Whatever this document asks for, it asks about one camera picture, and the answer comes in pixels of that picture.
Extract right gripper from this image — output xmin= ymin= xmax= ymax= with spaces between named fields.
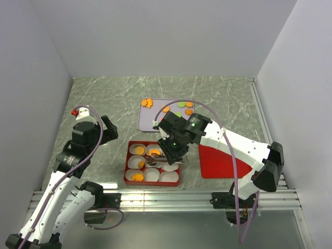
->
xmin=157 ymin=132 xmax=189 ymax=165

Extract orange fish cookie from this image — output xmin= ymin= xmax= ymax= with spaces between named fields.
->
xmin=132 ymin=173 xmax=145 ymax=182
xmin=149 ymin=149 xmax=162 ymax=156

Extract metal tongs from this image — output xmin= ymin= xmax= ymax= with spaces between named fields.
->
xmin=144 ymin=155 xmax=189 ymax=165

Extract orange dotted round cookie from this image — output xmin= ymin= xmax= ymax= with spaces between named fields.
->
xmin=135 ymin=146 xmax=145 ymax=156

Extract orange swirl cookie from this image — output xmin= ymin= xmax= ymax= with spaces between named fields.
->
xmin=138 ymin=160 xmax=145 ymax=169

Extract orange round sandwich cookie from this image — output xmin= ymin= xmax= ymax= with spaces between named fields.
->
xmin=162 ymin=105 xmax=170 ymax=113

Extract red box lid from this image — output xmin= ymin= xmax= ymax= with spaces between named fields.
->
xmin=198 ymin=144 xmax=254 ymax=179

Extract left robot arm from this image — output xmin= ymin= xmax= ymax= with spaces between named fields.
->
xmin=5 ymin=115 xmax=118 ymax=248

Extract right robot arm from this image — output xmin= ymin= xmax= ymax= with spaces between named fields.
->
xmin=153 ymin=112 xmax=284 ymax=207

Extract white paper cup middle right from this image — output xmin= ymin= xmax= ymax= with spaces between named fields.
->
xmin=161 ymin=163 xmax=179 ymax=172

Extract white paper cup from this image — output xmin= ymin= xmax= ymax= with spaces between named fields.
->
xmin=129 ymin=144 xmax=146 ymax=155
xmin=146 ymin=144 xmax=164 ymax=157
xmin=127 ymin=155 xmax=145 ymax=169
xmin=144 ymin=168 xmax=160 ymax=182
xmin=125 ymin=169 xmax=144 ymax=182
xmin=159 ymin=171 xmax=179 ymax=183
xmin=144 ymin=156 xmax=163 ymax=168
xmin=161 ymin=163 xmax=179 ymax=172

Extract white paper cup centre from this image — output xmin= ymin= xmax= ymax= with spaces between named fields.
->
xmin=144 ymin=156 xmax=163 ymax=168

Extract white paper cup top left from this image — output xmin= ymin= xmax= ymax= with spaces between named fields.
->
xmin=129 ymin=144 xmax=146 ymax=155

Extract white paper cup top middle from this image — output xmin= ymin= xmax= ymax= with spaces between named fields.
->
xmin=146 ymin=144 xmax=164 ymax=157

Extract white paper cup bottom right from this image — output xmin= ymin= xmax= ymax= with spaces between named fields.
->
xmin=159 ymin=171 xmax=179 ymax=183

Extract red box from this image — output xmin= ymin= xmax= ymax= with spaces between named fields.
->
xmin=123 ymin=141 xmax=180 ymax=187

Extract white paper cup middle left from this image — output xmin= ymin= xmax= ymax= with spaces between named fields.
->
xmin=127 ymin=155 xmax=145 ymax=169

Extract white paper cup bottom middle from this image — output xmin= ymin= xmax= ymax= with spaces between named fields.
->
xmin=144 ymin=168 xmax=160 ymax=182

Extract brown chip cookie right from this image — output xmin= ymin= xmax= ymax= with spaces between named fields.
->
xmin=185 ymin=109 xmax=193 ymax=116

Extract lavender tray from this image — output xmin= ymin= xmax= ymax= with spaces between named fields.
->
xmin=138 ymin=98 xmax=194 ymax=132

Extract white paper cup bottom left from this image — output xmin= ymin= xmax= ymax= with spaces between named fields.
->
xmin=125 ymin=169 xmax=144 ymax=182

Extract small orange flower cookie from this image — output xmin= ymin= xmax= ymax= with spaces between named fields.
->
xmin=186 ymin=102 xmax=193 ymax=108

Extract orange fish cookie corner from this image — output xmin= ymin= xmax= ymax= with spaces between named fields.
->
xmin=145 ymin=99 xmax=153 ymax=108

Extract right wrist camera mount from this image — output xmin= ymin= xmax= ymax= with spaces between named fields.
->
xmin=153 ymin=120 xmax=168 ymax=140

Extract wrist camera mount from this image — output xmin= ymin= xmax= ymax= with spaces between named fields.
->
xmin=71 ymin=107 xmax=91 ymax=122
xmin=153 ymin=120 xmax=168 ymax=140

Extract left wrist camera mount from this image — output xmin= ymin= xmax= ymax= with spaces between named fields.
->
xmin=71 ymin=107 xmax=91 ymax=122

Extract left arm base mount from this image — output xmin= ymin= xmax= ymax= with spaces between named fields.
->
xmin=84 ymin=192 xmax=121 ymax=225

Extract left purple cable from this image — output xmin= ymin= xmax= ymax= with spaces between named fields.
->
xmin=18 ymin=105 xmax=125 ymax=249

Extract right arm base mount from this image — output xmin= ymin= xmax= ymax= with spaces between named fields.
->
xmin=210 ymin=192 xmax=257 ymax=225

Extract aluminium rail frame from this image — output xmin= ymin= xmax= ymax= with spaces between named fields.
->
xmin=28 ymin=77 xmax=303 ymax=214

